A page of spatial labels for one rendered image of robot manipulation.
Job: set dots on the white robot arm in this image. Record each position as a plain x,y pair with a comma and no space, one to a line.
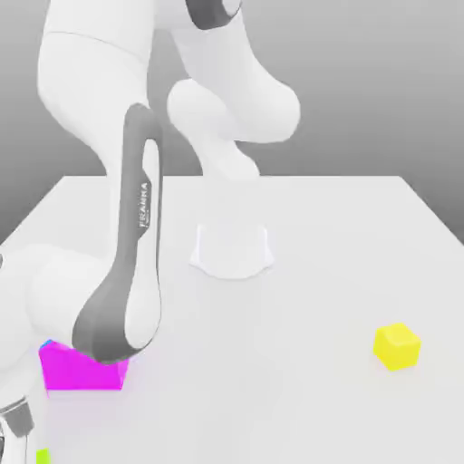
90,108

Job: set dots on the small yellow cube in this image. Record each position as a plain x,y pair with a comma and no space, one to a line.
397,348

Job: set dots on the small blue cube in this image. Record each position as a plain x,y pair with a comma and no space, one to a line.
48,342

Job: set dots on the small lime green cube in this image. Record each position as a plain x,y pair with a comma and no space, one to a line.
43,456

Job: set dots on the large magenta box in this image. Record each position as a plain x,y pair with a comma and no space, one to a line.
79,373

